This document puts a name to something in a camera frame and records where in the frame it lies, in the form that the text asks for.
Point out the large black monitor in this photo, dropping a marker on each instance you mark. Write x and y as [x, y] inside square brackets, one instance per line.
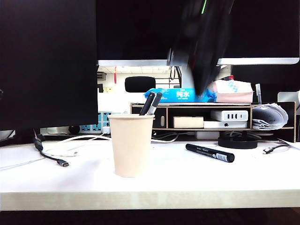
[47, 65]

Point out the clear capped pen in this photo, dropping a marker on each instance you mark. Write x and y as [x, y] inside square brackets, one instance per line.
[258, 93]

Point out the black wooden desk shelf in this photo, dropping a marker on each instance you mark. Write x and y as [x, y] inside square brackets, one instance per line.
[291, 131]

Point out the black round knob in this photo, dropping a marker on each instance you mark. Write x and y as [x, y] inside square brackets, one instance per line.
[74, 130]

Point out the slim black marker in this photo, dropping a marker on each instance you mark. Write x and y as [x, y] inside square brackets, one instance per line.
[147, 103]

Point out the white paper corner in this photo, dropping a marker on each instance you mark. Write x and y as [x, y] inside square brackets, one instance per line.
[293, 145]

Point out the cream rectangular box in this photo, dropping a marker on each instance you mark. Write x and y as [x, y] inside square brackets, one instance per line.
[187, 122]

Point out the white monitor stand column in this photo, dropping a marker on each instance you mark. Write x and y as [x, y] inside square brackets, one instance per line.
[186, 77]

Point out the white power adapter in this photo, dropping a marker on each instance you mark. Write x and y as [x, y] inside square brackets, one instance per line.
[207, 136]

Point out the grey capped marker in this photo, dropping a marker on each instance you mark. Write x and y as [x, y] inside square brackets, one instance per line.
[156, 100]

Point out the blue wet wipes pack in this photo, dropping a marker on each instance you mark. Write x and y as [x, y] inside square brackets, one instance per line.
[168, 95]

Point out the silver-edged monitor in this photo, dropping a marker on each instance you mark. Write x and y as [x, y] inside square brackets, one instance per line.
[131, 28]

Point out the white blue power strip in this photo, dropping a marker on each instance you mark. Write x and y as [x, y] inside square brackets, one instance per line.
[93, 128]

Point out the thick black marker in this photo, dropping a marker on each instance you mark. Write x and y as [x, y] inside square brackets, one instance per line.
[211, 152]

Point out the rolled printed paper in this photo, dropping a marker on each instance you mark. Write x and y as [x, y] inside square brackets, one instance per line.
[269, 117]

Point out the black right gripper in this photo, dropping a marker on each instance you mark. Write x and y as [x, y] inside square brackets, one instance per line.
[206, 42]

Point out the pink tissue pack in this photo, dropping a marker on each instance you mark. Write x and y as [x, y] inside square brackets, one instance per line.
[236, 95]

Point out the white rounded device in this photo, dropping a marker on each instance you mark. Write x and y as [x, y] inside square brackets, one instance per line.
[288, 97]

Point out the black round base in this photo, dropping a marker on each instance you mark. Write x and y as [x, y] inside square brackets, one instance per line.
[236, 143]

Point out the beige paper cup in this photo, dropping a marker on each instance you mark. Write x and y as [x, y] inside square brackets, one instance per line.
[131, 150]

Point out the black office chair back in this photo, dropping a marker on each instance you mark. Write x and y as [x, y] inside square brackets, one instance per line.
[140, 84]

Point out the flat white box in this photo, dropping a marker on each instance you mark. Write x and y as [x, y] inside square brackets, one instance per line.
[215, 125]

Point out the red hanging ornament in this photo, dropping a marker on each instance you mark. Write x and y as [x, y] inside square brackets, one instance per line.
[115, 75]

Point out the white multi-port charger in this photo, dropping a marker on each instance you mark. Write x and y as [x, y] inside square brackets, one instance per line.
[220, 116]

